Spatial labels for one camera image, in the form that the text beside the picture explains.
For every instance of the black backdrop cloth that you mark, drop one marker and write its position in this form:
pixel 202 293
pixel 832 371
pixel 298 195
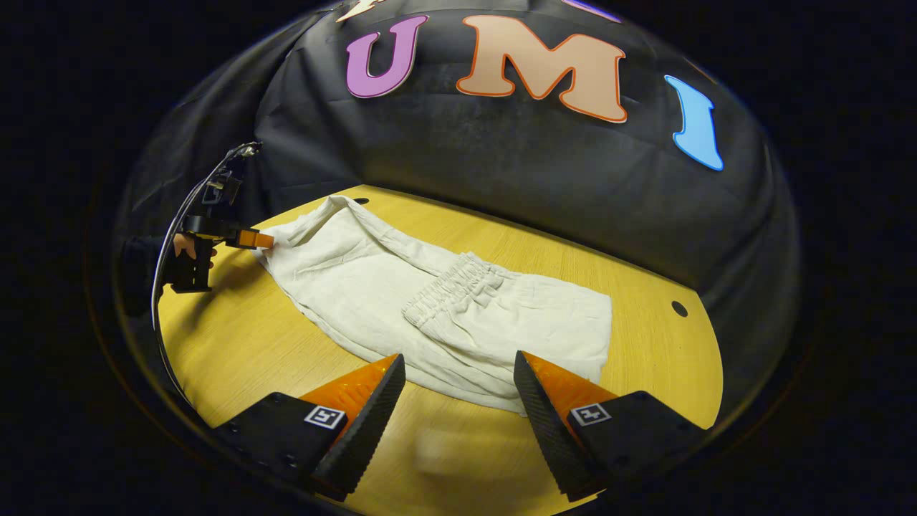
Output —
pixel 501 158

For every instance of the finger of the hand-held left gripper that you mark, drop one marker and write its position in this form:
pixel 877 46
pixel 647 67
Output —
pixel 252 239

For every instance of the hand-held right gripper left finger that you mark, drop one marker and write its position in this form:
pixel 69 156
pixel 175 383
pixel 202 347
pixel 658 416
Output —
pixel 369 423

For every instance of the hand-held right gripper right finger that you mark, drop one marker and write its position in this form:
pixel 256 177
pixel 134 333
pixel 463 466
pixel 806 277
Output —
pixel 544 423

